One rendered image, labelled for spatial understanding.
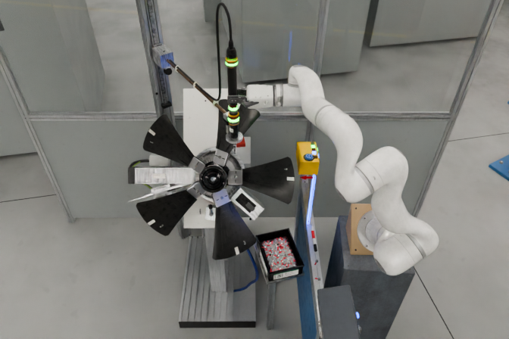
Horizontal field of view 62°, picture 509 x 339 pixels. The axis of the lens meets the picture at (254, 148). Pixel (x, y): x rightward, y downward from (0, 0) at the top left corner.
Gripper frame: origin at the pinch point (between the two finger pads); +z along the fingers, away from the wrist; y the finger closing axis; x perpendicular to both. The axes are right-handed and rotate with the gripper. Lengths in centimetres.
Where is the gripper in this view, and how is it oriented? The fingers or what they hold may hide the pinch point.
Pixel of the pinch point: (232, 95)
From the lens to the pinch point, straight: 160.7
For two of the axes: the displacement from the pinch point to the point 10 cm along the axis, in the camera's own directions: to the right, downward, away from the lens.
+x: 0.0, -7.5, -6.6
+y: -0.1, -6.6, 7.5
